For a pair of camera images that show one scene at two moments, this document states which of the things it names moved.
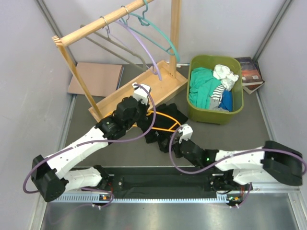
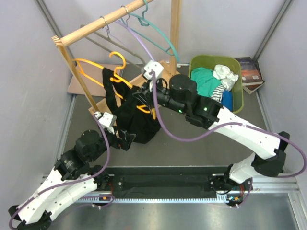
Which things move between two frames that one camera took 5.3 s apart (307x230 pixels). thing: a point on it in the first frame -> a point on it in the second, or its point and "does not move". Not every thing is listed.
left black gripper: x=145 y=108 -> x=127 y=139
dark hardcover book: x=251 y=75 does not move
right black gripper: x=177 y=147 -> x=144 y=94
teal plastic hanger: x=145 y=21 does not move
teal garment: x=204 y=85 does not move
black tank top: x=160 y=121 -> x=133 y=113
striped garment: x=218 y=93 does not move
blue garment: x=226 y=102 does not move
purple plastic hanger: x=156 y=71 does not move
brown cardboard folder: x=100 y=79 does not move
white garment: x=227 y=78 does not move
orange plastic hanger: x=173 y=128 -> x=145 y=108
